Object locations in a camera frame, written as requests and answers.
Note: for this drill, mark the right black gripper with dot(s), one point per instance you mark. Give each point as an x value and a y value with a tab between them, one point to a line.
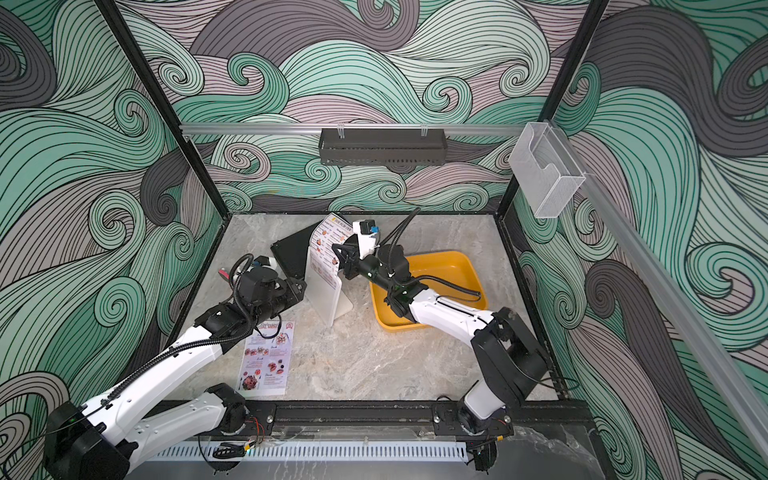
353	254

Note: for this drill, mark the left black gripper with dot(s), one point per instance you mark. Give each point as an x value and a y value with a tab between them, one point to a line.
290	290

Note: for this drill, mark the pink dessert menu sheet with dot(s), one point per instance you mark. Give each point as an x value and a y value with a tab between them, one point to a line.
265	365

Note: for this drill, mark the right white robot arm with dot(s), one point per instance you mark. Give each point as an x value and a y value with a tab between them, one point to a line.
511	360

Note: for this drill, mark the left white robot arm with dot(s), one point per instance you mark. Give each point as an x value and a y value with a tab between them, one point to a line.
111	434

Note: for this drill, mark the black flat case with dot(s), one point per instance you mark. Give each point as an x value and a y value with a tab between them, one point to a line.
291	252

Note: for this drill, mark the white figurine pink base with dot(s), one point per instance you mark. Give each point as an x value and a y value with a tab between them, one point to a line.
225	275

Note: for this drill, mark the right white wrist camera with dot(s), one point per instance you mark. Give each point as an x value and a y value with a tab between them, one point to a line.
367	233

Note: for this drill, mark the black wall shelf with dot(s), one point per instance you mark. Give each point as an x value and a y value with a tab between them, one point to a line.
398	147

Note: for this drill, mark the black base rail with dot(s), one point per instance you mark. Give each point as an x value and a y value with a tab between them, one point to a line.
438	417

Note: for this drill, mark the back aluminium rail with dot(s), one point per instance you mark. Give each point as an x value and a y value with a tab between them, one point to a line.
273	128

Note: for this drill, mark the white slotted cable duct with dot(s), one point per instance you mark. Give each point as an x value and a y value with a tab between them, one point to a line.
325	451

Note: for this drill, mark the clear wall brochure holder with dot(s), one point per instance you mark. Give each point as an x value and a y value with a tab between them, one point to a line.
546	167

